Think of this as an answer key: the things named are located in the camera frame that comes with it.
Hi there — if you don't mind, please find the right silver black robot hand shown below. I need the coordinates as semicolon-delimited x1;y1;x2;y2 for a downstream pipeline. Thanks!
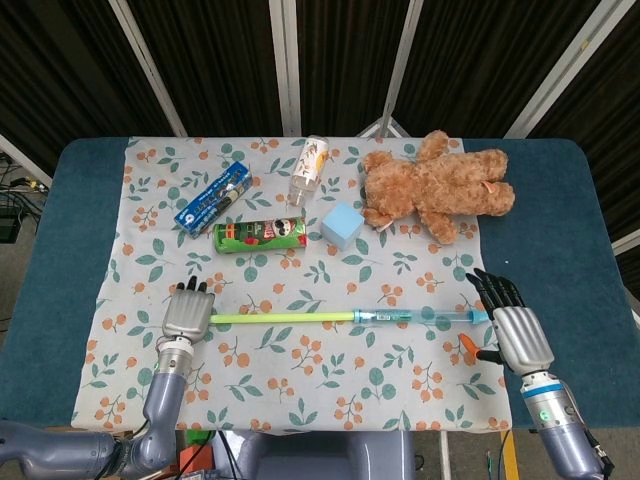
460;268;555;375

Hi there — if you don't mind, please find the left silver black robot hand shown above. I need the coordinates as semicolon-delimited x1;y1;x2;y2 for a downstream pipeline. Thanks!
160;274;216;346

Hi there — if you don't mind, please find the green blue telescopic toy stick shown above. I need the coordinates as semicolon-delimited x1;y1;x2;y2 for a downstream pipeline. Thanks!
209;307;489;327

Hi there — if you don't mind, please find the orange-red block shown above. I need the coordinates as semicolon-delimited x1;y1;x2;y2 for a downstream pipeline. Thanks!
179;442;214;474

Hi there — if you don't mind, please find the brown plush teddy bear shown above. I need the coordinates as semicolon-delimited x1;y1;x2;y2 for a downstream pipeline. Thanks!
359;129;516;246

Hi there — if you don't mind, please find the green Pringles chips can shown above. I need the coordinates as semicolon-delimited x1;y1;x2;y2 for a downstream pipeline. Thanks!
212;216;309;256

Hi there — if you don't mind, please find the blue Oreo cookie box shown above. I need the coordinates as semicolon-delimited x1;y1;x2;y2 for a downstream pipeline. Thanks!
173;160;253;239

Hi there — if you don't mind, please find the floral print tablecloth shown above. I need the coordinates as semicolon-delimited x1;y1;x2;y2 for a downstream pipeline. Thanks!
71;135;512;433

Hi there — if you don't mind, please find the white table leg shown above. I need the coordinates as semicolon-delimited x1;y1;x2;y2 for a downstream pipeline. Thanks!
439;430;452;480

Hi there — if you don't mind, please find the light blue foam cube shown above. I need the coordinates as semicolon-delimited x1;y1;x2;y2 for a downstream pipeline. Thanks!
320;203;365;250

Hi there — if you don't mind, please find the grey robot torso base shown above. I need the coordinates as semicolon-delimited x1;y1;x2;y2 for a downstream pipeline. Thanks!
234;430;416;480

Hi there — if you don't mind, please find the clear plastic drink bottle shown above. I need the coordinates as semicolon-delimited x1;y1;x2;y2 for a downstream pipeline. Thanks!
288;135;330;207

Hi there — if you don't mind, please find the tangle of floor cables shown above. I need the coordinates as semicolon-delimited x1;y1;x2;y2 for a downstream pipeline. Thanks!
0;154;51;246

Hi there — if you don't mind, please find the dark folding screen white frame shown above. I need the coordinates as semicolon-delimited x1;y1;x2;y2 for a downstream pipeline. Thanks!
0;0;640;246

